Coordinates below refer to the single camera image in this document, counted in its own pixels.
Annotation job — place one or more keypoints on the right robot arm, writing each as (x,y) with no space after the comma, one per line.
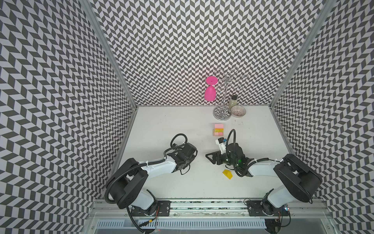
(299,181)

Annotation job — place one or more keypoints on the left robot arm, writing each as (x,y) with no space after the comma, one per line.
(125,187)

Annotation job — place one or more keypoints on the pink block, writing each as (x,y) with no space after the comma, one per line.
(218,126)
(218,134)

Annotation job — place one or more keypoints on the yellow wedge block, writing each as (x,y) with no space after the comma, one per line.
(228,174)

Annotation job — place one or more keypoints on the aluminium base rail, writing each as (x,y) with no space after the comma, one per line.
(213,216)

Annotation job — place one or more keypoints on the pink plastic wine glass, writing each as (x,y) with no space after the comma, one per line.
(210,92)

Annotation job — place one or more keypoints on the chrome glass holder stand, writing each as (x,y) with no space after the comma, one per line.
(227,78)

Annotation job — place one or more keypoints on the pink striped bowl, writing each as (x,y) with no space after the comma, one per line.
(238,111)

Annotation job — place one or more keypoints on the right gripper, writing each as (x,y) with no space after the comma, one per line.
(219,157)

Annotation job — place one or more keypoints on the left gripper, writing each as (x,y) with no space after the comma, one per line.
(193,156)

